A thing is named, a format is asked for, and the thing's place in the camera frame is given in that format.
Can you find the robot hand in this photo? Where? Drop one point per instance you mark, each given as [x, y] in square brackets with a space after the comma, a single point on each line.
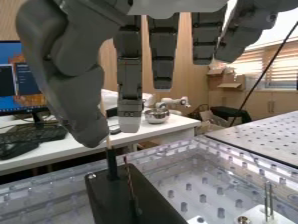
[67, 50]

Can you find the metal drill bit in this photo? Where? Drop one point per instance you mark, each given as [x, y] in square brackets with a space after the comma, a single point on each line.
[267, 200]

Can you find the computer monitor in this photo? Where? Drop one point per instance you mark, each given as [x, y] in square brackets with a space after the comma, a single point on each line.
[17, 76]

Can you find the black keyboard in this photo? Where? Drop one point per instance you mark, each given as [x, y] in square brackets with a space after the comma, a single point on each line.
[31, 135]

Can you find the metal bowl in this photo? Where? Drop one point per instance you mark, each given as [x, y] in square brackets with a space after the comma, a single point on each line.
[157, 116]

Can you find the small white jointed device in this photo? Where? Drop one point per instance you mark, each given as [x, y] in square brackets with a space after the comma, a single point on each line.
[174, 102]

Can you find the white desk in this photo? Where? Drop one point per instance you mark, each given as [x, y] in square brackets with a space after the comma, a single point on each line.
[80, 146]

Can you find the cardboard box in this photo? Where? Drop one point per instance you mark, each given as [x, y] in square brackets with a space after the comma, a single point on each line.
[233, 83]
[217, 70]

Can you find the clear box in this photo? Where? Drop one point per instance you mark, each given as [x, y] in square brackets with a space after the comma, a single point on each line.
[186, 156]

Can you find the thin black rod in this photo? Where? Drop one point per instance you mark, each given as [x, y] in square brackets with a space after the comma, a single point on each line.
[266, 75]

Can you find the black plate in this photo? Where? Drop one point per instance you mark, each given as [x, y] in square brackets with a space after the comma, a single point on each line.
[114, 200]

